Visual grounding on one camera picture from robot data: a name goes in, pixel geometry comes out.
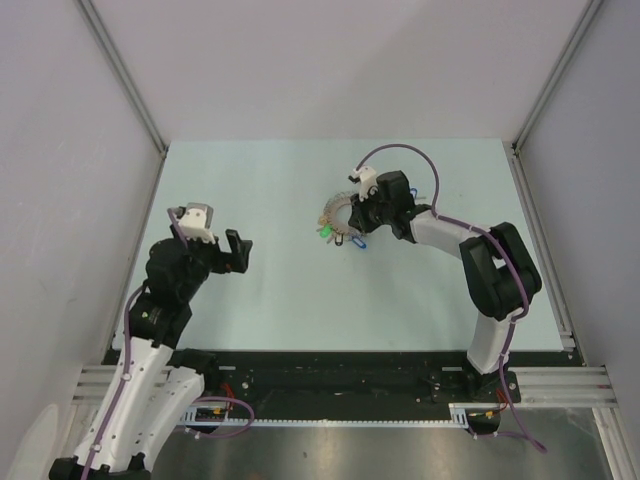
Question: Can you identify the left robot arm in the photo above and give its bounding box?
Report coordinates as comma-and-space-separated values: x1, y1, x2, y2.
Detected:
48, 230, 253, 479

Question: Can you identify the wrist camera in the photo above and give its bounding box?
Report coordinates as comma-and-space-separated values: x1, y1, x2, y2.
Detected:
348, 166, 379, 202
167, 202, 217, 245

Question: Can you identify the metal disc keyring holder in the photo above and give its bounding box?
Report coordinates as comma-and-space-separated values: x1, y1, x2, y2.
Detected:
316, 191, 364, 246

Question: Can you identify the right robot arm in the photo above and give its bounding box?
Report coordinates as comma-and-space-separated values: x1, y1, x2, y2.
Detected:
348, 167, 542, 401

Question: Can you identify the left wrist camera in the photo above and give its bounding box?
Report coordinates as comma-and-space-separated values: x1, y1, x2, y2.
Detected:
167, 202, 217, 245

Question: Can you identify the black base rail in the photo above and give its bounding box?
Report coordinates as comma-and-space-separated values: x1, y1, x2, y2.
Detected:
159, 349, 521, 423

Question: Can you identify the white slotted cable duct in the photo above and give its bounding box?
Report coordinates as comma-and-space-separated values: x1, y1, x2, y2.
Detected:
177, 406, 469, 430

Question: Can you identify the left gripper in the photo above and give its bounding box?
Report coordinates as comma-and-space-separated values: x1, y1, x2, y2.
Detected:
170, 221, 250, 300

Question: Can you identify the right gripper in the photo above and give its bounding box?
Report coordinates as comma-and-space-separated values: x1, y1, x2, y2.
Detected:
348, 188, 394, 234

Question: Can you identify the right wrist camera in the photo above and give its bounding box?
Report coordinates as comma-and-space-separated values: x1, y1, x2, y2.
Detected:
348, 166, 379, 202

